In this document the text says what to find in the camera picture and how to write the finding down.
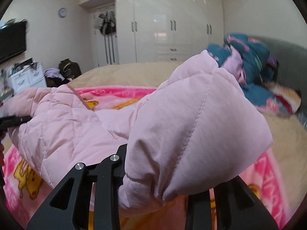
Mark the white drawer chest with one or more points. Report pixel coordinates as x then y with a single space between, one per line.
30 76

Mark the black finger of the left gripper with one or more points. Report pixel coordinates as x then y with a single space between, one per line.
13 121

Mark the round wall clock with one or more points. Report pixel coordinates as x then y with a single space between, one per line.
62 12

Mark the dark clothes pile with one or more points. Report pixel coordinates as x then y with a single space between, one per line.
63 74

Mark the grey quilted headboard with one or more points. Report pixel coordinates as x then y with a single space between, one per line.
291 69

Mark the black wall television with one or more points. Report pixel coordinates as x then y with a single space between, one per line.
12 40

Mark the white wardrobe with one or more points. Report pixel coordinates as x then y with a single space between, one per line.
166 30

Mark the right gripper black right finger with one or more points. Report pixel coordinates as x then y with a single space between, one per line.
236 206

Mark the hanging bags on door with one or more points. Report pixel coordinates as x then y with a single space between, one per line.
106 22

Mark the pink bear fleece blanket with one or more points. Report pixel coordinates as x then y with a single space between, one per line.
25 190

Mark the tan bed cover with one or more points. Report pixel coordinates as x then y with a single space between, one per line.
289 135

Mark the blue flamingo quilt pile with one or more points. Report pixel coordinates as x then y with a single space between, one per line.
248 60

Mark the pink quilted jacket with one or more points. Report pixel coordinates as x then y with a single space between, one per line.
195 131

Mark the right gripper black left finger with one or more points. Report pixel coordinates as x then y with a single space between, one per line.
67 206

